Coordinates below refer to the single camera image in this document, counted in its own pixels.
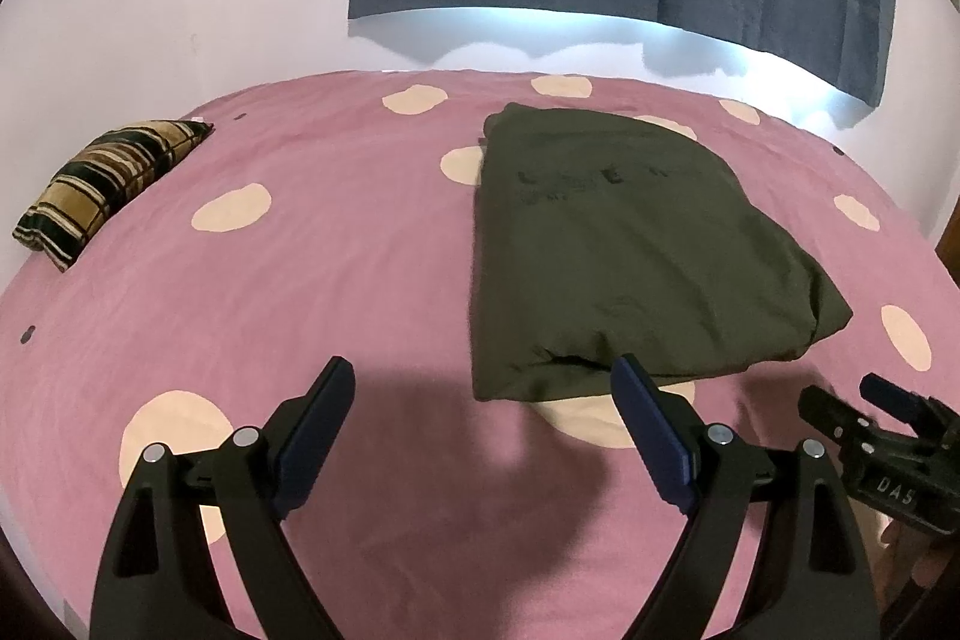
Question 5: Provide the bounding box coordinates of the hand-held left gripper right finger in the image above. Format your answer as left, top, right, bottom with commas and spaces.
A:
610, 353, 878, 640

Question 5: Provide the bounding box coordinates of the olive green jacket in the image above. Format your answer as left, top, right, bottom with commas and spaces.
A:
466, 101, 854, 402

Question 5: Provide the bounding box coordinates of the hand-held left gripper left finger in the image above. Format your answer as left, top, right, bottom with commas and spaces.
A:
88, 355, 357, 640

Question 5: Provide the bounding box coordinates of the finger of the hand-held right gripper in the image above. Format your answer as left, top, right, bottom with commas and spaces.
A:
797, 383, 875, 442
859, 372, 935, 423

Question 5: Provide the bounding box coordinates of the pink polka-dot bedsheet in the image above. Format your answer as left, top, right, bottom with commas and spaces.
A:
0, 70, 950, 640

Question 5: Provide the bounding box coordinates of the person's right hand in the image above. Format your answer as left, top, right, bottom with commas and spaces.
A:
879, 514, 959, 611

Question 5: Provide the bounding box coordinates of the wooden door frame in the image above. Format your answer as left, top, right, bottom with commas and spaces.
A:
932, 212, 960, 289

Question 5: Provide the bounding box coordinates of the striped brown pillow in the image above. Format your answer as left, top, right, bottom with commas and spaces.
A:
13, 119, 216, 274

